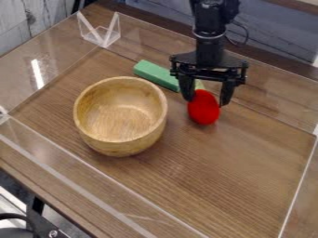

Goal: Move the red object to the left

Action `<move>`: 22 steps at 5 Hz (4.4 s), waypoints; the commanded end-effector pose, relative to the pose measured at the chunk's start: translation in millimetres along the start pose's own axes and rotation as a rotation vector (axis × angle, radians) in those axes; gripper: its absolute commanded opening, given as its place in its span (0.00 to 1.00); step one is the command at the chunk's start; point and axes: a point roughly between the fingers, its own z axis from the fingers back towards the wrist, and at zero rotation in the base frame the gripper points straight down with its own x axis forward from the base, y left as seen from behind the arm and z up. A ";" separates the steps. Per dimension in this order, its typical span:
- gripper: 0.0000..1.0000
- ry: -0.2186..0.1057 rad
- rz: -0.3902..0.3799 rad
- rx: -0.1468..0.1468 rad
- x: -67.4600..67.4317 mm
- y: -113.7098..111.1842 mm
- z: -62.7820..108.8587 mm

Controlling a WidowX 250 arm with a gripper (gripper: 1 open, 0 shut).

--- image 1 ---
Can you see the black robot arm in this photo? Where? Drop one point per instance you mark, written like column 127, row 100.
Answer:
column 208, row 63

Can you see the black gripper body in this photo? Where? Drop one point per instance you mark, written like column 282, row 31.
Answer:
column 227, row 71

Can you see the black table leg frame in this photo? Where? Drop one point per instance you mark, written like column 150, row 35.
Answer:
column 43, row 228

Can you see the green rectangular block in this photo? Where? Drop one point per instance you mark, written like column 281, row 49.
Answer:
column 156, row 74

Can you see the wooden bowl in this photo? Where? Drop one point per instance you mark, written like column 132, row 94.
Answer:
column 120, row 115

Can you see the red plush fruit green stem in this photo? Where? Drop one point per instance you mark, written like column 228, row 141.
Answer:
column 203, row 108

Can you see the clear acrylic stand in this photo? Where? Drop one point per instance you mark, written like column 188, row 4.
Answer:
column 102, row 36

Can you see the clear acrylic tray wall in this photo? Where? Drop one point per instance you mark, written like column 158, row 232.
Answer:
column 107, row 209

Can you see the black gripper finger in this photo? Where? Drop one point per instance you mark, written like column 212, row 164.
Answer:
column 187, row 86
column 227, row 92

